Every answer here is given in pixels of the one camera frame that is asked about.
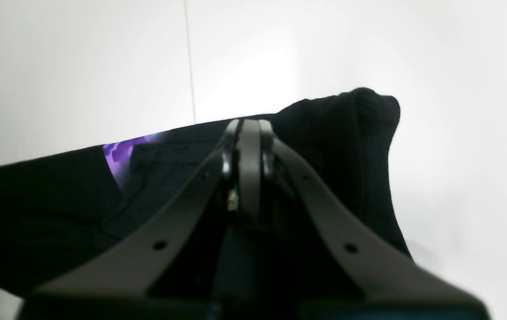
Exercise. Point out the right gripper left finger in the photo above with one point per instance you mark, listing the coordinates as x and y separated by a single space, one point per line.
118 284

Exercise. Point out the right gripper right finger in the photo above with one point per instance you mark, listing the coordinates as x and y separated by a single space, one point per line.
391 286

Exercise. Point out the black T-shirt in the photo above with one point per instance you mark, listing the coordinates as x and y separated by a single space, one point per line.
59 212

